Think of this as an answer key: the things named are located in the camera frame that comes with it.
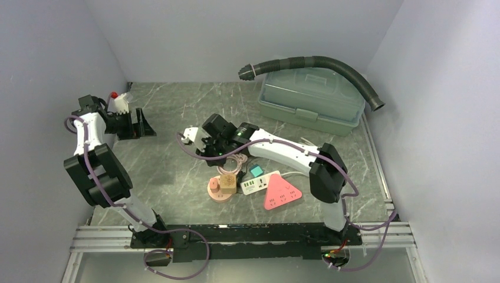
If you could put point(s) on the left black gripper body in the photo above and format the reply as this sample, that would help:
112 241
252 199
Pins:
121 124

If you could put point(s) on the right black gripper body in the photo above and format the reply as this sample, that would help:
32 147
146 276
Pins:
213 148

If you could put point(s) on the tan cube socket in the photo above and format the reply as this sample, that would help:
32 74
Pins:
228 183

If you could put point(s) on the salmon cube plug adapter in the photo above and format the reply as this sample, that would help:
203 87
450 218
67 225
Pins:
214 184

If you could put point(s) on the teal cube adapter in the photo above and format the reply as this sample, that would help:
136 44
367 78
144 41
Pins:
256 170

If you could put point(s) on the white power strip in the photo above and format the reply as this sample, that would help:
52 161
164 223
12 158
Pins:
258 183

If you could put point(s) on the pink triangular power strip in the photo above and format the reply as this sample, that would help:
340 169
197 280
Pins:
280 192

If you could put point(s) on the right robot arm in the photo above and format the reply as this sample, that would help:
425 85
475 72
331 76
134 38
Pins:
323 165

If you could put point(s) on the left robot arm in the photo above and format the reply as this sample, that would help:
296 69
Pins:
96 171

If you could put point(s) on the black power adapter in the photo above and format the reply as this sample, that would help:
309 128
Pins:
240 175

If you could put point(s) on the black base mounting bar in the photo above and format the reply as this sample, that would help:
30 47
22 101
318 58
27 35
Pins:
312 239

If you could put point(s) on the green plastic storage box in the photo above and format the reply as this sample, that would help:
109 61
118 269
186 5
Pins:
314 98

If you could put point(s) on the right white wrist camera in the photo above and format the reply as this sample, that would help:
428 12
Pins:
194 135

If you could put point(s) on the aluminium frame rail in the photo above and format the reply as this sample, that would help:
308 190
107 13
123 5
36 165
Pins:
120 239

